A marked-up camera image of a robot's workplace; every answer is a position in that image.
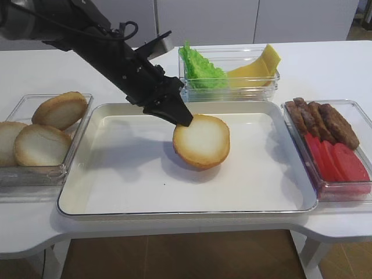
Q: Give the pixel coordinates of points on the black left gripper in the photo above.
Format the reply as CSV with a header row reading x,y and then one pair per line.
x,y
147,86

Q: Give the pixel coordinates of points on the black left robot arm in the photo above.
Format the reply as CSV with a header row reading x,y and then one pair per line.
x,y
80,27

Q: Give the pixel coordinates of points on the green lettuce leaf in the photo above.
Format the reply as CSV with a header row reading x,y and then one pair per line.
x,y
200,72

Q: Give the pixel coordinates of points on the clear lettuce cheese container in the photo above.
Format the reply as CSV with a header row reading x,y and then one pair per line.
x,y
227,59

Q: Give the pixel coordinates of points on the yellow cheese slices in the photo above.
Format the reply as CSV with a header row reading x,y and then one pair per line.
x,y
259,73

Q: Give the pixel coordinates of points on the white metal tray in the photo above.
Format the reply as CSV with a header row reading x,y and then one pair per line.
x,y
126,165

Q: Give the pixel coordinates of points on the rear bun half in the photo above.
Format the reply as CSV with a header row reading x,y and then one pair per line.
x,y
61,111

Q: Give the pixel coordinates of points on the brown meat patty left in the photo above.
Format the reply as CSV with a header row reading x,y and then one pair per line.
x,y
296,117

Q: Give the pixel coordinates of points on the brown meat patty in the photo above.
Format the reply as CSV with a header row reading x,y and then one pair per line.
x,y
313,121
296,117
338,126

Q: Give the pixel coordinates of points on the brown meat patty middle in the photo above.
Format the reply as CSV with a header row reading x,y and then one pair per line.
x,y
313,121

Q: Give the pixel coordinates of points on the red tomato slice rear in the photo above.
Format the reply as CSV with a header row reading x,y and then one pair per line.
x,y
314,146

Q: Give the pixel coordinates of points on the red tomato slice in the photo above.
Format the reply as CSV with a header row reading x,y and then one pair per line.
x,y
348,164
333,174
314,146

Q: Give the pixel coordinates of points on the clear plastic bun container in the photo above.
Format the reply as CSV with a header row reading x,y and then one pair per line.
x,y
26,176

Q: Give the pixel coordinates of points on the front middle bun half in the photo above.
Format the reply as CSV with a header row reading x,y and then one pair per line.
x,y
38,145

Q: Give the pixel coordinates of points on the clear meat tomato container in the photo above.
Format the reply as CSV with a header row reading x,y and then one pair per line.
x,y
344,190

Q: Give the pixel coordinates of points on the brown meat patty right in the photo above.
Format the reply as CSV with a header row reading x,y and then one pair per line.
x,y
338,126

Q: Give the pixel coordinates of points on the red tomato slice middle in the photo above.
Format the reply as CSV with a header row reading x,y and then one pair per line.
x,y
333,174

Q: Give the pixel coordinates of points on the front left bun half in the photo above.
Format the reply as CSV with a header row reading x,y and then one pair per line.
x,y
9,131

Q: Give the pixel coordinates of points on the red tomato slice front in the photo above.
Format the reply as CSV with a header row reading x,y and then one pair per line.
x,y
348,164

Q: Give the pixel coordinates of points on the white table leg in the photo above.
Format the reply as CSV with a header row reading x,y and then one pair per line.
x,y
310,253

